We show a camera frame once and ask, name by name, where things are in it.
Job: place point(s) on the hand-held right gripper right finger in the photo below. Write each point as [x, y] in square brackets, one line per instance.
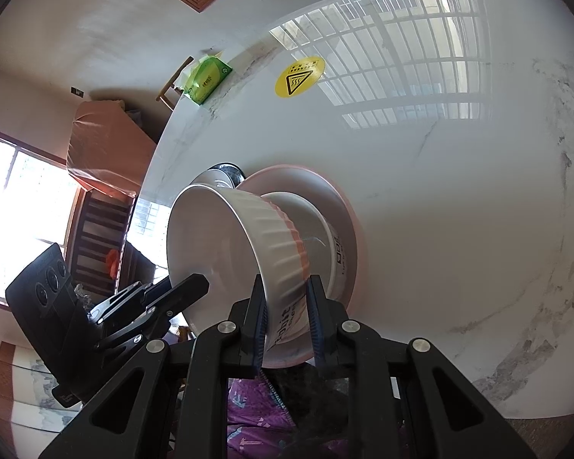
[315, 327]

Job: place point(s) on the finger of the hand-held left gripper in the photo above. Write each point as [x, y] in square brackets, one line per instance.
[129, 332]
[181, 291]

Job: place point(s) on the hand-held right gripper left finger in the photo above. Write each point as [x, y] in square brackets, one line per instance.
[259, 327]

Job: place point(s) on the white ribbed bowl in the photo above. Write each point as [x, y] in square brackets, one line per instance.
[210, 258]

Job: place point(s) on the large pink bowl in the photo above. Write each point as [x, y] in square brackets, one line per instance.
[347, 210]

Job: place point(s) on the dark wooden slatted furniture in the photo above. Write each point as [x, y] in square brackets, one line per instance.
[98, 234]

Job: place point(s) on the purple printed clothing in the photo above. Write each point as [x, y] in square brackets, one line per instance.
[263, 420]

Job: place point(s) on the orange covered furniture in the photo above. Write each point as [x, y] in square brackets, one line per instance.
[105, 148]

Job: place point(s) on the light wooden chair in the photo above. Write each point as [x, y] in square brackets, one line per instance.
[172, 88]

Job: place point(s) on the green tissue pack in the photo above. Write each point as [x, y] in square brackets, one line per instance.
[206, 79]

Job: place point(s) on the round yellow warning sticker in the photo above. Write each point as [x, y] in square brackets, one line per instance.
[299, 76]

